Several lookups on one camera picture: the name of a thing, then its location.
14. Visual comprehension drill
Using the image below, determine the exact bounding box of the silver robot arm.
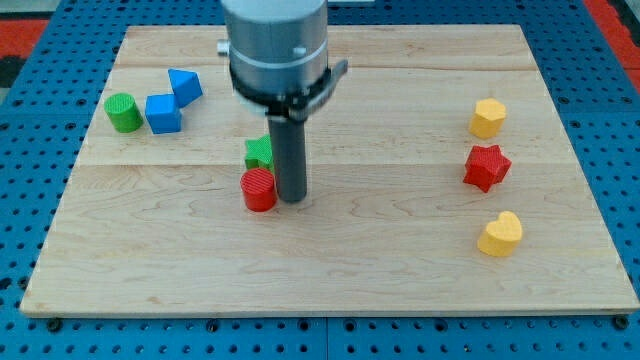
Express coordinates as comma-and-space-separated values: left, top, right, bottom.
221, 0, 330, 107

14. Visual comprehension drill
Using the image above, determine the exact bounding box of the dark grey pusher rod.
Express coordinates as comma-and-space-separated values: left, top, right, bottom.
268, 116, 307, 203

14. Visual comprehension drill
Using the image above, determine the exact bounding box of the green cylinder block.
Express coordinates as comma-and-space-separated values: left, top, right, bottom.
104, 92, 143, 133

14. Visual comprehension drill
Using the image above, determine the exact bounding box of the yellow hexagon block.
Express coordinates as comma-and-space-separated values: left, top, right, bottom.
468, 98, 507, 139

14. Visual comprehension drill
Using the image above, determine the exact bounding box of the red cylinder block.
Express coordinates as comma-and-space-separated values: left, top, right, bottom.
240, 168, 277, 212

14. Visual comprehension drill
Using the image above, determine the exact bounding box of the yellow heart block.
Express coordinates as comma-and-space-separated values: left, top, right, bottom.
477, 211, 523, 257

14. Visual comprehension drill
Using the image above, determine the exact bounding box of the green star block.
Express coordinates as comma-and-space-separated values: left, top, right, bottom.
244, 134, 274, 172

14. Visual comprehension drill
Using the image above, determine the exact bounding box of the blue cube block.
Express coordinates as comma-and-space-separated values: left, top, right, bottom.
145, 94, 182, 134

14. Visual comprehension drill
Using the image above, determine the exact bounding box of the black clamp bracket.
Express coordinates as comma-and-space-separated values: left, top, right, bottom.
230, 59, 349, 123

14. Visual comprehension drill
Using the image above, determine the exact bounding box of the light wooden board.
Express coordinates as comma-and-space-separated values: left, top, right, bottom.
21, 25, 639, 318

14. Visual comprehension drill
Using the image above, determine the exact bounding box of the red star block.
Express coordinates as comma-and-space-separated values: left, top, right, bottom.
463, 145, 512, 193

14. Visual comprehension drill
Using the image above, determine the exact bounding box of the blue triangular prism block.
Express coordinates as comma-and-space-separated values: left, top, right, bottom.
168, 69, 203, 108

